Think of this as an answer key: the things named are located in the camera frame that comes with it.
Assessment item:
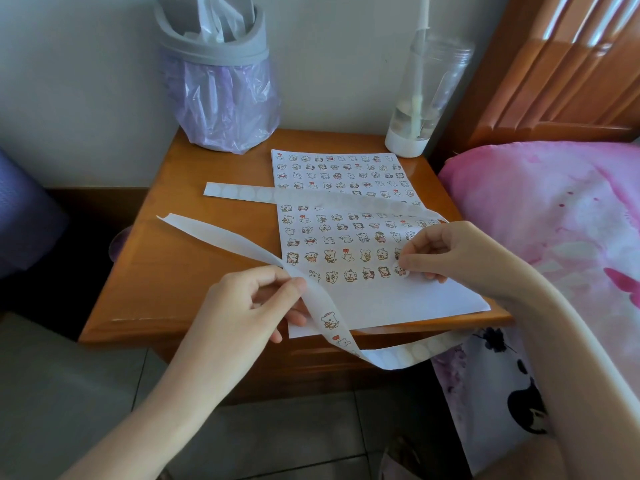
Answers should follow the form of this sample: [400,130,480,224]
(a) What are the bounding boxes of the pink floral bedding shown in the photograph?
[431,141,640,475]

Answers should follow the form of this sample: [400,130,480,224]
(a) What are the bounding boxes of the white backing scraps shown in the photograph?
[182,0,251,43]

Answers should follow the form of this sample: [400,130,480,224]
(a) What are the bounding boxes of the purple plastic container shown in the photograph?
[109,225,133,263]

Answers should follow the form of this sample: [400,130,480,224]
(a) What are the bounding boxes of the long white sticker strip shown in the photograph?
[157,182,471,371]

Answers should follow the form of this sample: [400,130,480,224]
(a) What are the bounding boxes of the person's left forearm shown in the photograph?
[59,364,236,480]

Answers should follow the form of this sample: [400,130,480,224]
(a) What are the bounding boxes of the person's right forearm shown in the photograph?
[505,264,640,480]

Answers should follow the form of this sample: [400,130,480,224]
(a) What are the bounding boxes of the wooden bed headboard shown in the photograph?
[429,0,640,168]

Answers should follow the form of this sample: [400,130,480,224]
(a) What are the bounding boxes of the white straw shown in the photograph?
[409,0,432,141]

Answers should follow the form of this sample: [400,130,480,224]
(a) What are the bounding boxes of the person's left hand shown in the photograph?
[175,265,309,391]

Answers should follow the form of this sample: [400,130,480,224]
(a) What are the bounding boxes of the purple plastic bin bag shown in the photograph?
[159,49,281,155]

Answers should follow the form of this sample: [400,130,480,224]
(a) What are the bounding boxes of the pink slipper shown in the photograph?
[377,434,426,480]

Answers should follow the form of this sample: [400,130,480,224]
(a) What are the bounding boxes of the wooden nightstand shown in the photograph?
[79,128,513,405]

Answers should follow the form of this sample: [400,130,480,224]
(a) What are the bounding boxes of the person's leg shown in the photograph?
[479,429,566,480]

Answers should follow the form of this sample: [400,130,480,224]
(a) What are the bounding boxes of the grey trash bin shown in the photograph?
[153,0,270,67]

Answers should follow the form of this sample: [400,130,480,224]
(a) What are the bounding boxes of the person's right hand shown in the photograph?
[395,220,546,301]

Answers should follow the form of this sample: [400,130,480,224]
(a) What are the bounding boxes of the purple rolled mat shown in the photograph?
[0,147,69,281]

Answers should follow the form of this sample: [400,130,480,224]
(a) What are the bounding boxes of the white paper sheet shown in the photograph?
[271,148,492,339]

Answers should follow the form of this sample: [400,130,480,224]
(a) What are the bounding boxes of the clear cup with white base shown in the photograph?
[383,34,475,159]

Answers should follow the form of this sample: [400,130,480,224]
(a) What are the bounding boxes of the rows of stuck cartoon stickers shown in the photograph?
[273,152,441,285]

